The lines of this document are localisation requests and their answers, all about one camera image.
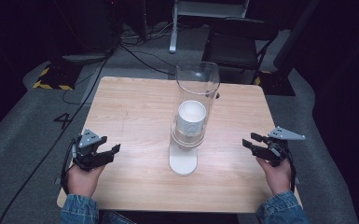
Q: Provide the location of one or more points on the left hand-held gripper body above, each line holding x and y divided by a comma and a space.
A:
85, 155

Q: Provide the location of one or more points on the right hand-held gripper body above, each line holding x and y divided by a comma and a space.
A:
275, 152

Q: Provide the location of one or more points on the white paper cup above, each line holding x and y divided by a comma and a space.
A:
192, 123

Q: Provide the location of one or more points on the clear tube cup dispenser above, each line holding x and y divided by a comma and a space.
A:
182, 161

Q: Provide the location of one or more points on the person's right hand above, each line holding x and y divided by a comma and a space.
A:
278, 179

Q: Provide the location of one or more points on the person's left hand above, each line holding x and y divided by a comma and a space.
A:
82, 183

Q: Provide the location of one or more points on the person's denim leg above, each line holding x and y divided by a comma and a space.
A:
116, 218

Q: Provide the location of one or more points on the black chair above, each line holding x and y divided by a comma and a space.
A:
236, 46

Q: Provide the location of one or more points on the dark cabinet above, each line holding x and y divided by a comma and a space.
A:
101, 25

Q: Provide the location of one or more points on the white metal stand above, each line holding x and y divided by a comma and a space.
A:
173, 34

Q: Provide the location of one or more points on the dark pole with base plate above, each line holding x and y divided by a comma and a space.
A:
278, 84

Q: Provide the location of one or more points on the black yellow striped base plate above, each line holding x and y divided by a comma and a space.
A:
54, 77

